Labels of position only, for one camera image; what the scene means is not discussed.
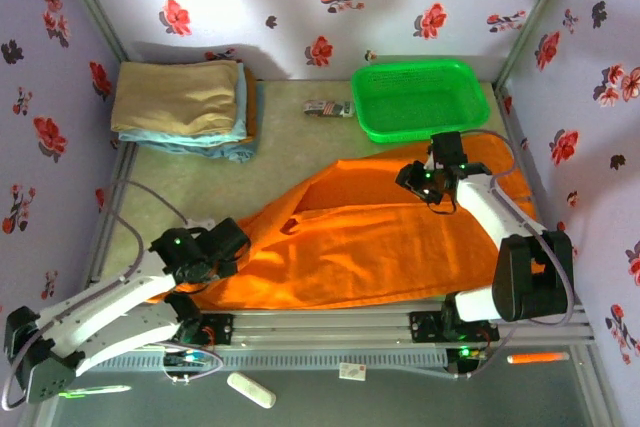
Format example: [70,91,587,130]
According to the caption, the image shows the dusty blue folded trousers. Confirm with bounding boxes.
[144,84,266,165]

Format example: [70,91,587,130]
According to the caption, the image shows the tan folded trousers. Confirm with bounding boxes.
[110,59,241,138]

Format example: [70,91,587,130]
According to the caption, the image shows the grey slotted cable duct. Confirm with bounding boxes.
[84,349,449,374]

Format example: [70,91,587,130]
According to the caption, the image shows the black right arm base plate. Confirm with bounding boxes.
[408,310,501,344]

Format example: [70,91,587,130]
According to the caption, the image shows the aluminium mounting rail frame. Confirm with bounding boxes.
[82,290,597,349]

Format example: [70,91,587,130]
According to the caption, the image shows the green plastic mesh basket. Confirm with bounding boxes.
[349,58,492,145]

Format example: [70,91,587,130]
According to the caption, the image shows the brown folded trousers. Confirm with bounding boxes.
[243,77,259,141]

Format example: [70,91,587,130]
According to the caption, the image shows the orange marker pen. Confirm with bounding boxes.
[506,351,571,366]

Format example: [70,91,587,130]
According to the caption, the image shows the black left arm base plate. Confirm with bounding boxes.
[179,313,236,347]

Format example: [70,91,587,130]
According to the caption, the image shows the aluminium corner post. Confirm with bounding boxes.
[493,0,586,87]
[48,0,130,64]

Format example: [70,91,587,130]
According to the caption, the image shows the small printed packet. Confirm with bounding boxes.
[302,98,356,120]

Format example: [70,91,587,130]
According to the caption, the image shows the small white red card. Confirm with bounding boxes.
[338,362,368,381]

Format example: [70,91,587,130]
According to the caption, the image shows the lilac arm cable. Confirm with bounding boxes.
[452,129,576,381]
[0,178,227,411]

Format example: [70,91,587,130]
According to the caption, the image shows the lilac right arm cable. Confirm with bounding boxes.
[452,129,576,381]

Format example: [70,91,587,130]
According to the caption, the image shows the green pen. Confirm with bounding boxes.
[57,384,133,400]

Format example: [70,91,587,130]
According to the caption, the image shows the lilac left arm cable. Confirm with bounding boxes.
[0,178,227,411]

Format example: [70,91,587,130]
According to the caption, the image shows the orange trousers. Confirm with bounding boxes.
[146,133,540,312]

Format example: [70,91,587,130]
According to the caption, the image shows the white oblong plastic stick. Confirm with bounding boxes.
[226,371,278,410]

